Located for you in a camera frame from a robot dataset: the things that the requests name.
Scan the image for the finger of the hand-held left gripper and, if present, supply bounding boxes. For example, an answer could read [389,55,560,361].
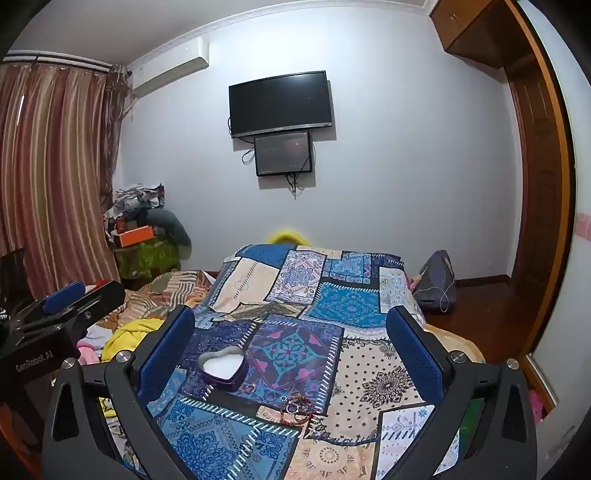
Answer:
[28,282,88,320]
[60,281,127,343]

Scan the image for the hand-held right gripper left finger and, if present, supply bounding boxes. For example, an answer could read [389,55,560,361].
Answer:
[41,305,197,480]

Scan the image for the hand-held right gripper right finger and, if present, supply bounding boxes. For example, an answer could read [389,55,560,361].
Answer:
[385,305,539,480]

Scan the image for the purple heart-shaped box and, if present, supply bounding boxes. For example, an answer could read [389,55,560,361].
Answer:
[198,348,249,393]

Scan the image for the red braided bracelet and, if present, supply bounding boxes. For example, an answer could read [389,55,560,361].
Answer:
[281,394,325,426]

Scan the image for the yellow cartoon blanket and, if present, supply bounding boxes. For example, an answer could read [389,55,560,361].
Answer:
[99,318,165,418]

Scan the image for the pink cloth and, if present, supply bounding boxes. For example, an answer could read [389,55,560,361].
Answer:
[76,339,108,366]

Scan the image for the green patterned box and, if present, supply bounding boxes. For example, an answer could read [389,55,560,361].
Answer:
[114,239,182,280]

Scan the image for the orange striped blanket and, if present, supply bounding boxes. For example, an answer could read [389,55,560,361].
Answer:
[121,270,219,320]

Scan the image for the orange box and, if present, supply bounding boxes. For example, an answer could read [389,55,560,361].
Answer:
[113,224,156,248]

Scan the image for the grey bag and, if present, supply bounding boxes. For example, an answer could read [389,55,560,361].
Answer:
[412,250,458,315]

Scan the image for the blue patchwork blanket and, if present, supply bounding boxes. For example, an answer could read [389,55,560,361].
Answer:
[147,244,486,480]

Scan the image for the grey cloth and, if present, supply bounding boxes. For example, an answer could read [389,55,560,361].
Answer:
[145,210,192,248]

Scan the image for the pile of clothes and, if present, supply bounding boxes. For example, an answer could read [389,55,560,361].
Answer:
[104,184,166,232]

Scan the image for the pink plastic object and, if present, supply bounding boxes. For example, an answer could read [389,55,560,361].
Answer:
[527,389,544,426]

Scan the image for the striped brown curtain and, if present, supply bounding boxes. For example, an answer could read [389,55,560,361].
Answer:
[0,62,131,298]

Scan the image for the yellow plastic object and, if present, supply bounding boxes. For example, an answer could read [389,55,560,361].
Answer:
[269,229,310,246]

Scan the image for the wooden door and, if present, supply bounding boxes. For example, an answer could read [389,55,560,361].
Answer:
[502,44,578,358]

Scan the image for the white air conditioner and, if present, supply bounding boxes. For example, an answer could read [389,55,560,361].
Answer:
[130,37,211,99]

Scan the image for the wooden overhead cabinet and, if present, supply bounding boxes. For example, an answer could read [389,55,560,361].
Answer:
[428,0,514,70]

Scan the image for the white cable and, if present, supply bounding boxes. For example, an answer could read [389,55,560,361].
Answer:
[416,263,456,315]

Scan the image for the small black wall monitor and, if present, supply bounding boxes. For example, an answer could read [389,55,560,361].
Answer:
[254,131,315,178]

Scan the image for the white curtain rail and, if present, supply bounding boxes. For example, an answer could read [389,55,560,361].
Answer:
[0,51,115,73]

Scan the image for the black wall television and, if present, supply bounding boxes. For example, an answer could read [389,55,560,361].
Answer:
[228,71,334,139]

